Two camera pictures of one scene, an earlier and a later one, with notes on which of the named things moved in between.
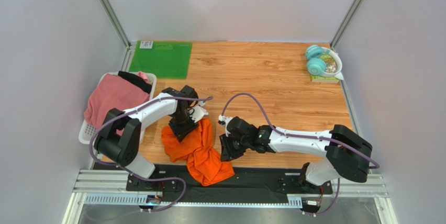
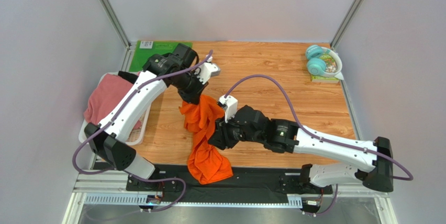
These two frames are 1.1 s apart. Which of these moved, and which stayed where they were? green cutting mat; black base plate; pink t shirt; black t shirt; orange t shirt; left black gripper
Moved: orange t shirt; left black gripper
Stayed: black base plate; black t shirt; green cutting mat; pink t shirt
